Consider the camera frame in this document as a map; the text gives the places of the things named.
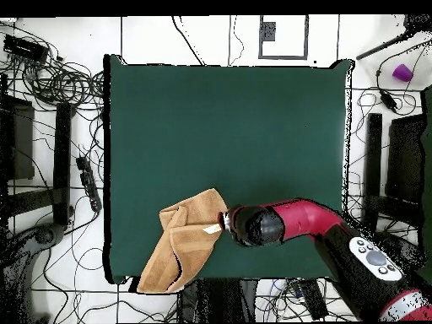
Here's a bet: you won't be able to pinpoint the black flat box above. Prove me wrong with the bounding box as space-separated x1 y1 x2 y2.
0 95 35 181
385 114 427 203

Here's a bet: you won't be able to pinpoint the black floor device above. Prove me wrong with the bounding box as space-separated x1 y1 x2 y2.
296 278 329 321

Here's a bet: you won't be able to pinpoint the black electronics box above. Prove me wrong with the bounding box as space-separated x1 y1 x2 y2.
2 33 51 65

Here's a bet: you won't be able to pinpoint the grey square frame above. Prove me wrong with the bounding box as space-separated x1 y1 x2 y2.
257 14 310 61

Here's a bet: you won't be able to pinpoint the black power adapter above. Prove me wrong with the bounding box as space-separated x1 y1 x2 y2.
379 89 400 114

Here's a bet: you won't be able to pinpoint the dark green hanging cloth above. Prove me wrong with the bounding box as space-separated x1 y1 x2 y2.
401 85 432 288

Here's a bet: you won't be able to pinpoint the black stand bar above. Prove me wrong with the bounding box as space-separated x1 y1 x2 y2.
362 112 423 233
6 101 73 228

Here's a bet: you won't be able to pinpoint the tangled black cables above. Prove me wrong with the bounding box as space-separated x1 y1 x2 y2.
0 19 105 112

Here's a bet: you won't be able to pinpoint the tan terry towel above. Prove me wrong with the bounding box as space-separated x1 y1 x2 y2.
136 187 229 294

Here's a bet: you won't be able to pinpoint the dark grey square plate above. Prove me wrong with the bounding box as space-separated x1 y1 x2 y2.
259 21 277 42

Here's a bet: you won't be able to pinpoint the black power strip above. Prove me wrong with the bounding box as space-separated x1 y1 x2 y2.
75 155 103 213

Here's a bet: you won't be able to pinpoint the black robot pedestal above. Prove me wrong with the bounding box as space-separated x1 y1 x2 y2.
178 278 258 323

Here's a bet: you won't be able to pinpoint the purple cup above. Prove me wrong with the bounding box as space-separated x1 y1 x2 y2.
391 62 414 83

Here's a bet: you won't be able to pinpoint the dark green table cloth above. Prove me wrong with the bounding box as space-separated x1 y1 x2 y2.
102 53 354 284

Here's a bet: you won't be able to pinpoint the black tripod rod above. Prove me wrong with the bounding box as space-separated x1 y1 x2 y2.
355 13 432 62

